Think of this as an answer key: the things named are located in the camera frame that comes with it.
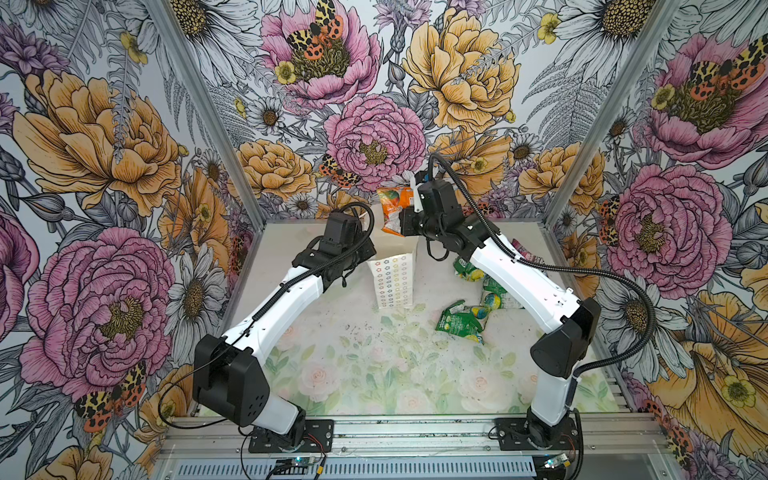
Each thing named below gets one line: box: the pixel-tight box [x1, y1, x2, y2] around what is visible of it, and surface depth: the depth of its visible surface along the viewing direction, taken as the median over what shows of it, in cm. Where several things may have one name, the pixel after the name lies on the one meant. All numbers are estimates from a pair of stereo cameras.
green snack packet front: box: [435, 299, 490, 345], surface depth 91 cm
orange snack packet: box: [377, 186, 414, 237], surface depth 78 cm
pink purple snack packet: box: [511, 238, 544, 264], surface depth 104 cm
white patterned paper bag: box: [367, 236, 420, 309], surface depth 83 cm
